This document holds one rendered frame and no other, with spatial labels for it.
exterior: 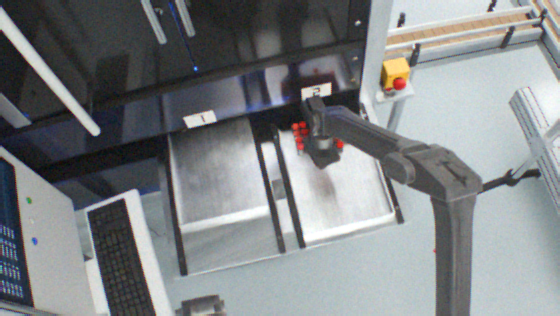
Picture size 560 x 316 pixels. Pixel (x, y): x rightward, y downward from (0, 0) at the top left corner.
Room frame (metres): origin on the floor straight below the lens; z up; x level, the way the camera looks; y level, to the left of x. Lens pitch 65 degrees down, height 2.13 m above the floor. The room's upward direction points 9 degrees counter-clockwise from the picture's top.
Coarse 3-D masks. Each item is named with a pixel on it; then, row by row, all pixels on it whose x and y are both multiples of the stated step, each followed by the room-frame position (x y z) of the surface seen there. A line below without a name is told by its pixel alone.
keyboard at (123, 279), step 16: (96, 208) 0.53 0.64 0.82; (112, 208) 0.52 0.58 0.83; (96, 224) 0.47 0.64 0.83; (112, 224) 0.47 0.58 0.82; (128, 224) 0.46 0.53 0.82; (96, 240) 0.42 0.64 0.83; (112, 240) 0.41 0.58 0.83; (128, 240) 0.41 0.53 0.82; (96, 256) 0.37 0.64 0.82; (112, 256) 0.36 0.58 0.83; (128, 256) 0.36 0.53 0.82; (112, 272) 0.31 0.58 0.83; (128, 272) 0.31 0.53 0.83; (112, 288) 0.26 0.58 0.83; (128, 288) 0.26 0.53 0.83; (144, 288) 0.26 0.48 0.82; (112, 304) 0.21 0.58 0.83; (128, 304) 0.21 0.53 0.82; (144, 304) 0.21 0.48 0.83
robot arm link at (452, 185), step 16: (416, 160) 0.27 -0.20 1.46; (432, 160) 0.27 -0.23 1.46; (448, 160) 0.26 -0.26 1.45; (416, 176) 0.25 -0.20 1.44; (432, 176) 0.23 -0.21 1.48; (448, 176) 0.23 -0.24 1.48; (464, 176) 0.23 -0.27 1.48; (480, 176) 0.22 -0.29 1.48; (432, 192) 0.21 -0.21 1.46; (448, 192) 0.20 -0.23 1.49; (464, 192) 0.20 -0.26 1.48; (448, 208) 0.18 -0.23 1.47; (464, 208) 0.18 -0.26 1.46; (448, 224) 0.16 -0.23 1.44; (464, 224) 0.16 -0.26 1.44; (448, 240) 0.14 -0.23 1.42; (464, 240) 0.14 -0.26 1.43; (448, 256) 0.12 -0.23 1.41; (464, 256) 0.11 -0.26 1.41; (448, 272) 0.10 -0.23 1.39; (464, 272) 0.09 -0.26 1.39; (448, 288) 0.07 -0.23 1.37; (464, 288) 0.07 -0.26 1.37; (448, 304) 0.05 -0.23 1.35; (464, 304) 0.04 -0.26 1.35
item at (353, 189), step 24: (288, 144) 0.62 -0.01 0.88; (288, 168) 0.53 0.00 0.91; (312, 168) 0.53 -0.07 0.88; (336, 168) 0.52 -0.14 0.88; (360, 168) 0.51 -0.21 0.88; (312, 192) 0.46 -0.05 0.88; (336, 192) 0.45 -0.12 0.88; (360, 192) 0.44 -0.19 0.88; (384, 192) 0.42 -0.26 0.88; (312, 216) 0.39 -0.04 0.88; (336, 216) 0.38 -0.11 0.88; (360, 216) 0.36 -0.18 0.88; (384, 216) 0.35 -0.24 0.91
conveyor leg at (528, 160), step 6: (558, 120) 0.65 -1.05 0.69; (552, 126) 0.66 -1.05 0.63; (558, 126) 0.63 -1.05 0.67; (546, 132) 0.66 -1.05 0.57; (552, 132) 0.64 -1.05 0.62; (558, 132) 0.62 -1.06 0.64; (546, 138) 0.64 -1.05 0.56; (552, 138) 0.62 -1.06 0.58; (528, 156) 0.64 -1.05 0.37; (522, 162) 0.65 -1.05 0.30; (528, 162) 0.63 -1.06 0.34; (534, 162) 0.62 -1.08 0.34; (516, 168) 0.65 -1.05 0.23; (522, 168) 0.63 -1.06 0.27; (510, 174) 0.65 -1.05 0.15; (516, 174) 0.63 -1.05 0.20; (522, 174) 0.62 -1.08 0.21
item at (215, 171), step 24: (240, 120) 0.73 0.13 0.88; (168, 144) 0.67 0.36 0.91; (192, 144) 0.67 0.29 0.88; (216, 144) 0.66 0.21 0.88; (240, 144) 0.65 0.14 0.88; (192, 168) 0.59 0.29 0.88; (216, 168) 0.58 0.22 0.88; (240, 168) 0.57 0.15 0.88; (192, 192) 0.51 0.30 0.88; (216, 192) 0.50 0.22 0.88; (240, 192) 0.49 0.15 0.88; (264, 192) 0.47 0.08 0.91; (192, 216) 0.44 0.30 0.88; (216, 216) 0.42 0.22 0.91
